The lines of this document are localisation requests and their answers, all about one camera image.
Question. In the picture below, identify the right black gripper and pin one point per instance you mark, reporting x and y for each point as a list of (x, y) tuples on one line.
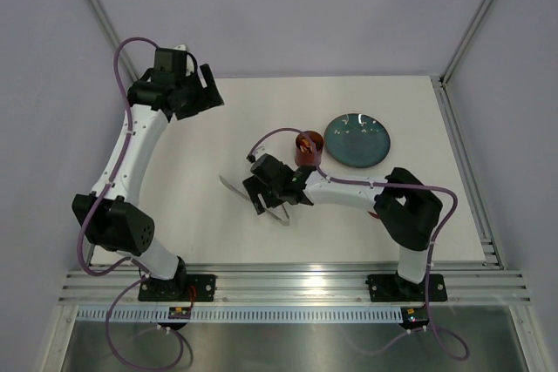
[(255, 186)]

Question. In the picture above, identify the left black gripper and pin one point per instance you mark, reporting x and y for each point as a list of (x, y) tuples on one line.
[(214, 99)]

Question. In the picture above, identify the metal tongs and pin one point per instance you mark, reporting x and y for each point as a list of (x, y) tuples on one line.
[(283, 219)]

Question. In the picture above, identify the orange shrimp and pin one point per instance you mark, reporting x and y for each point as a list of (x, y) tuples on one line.
[(304, 145)]

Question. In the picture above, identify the red metal can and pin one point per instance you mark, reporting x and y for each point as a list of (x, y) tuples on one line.
[(310, 159)]

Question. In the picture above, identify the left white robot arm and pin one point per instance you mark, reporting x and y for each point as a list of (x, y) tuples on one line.
[(109, 215)]

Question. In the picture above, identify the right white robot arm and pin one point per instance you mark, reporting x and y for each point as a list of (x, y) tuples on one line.
[(408, 211)]

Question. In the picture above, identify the blue ceramic plate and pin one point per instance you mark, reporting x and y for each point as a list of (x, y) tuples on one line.
[(357, 140)]

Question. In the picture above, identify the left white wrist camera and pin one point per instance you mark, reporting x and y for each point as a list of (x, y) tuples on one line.
[(190, 59)]

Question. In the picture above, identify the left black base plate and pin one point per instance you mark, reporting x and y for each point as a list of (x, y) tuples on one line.
[(194, 287)]

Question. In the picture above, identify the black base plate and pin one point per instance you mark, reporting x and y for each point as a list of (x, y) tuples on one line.
[(392, 288), (194, 287)]

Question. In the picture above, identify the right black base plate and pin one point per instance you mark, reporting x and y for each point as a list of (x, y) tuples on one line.
[(392, 288)]

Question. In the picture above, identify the aluminium mounting rail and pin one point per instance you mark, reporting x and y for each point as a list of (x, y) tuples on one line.
[(307, 284)]

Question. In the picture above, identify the white slotted cable duct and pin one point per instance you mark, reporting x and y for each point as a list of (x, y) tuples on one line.
[(249, 315)]

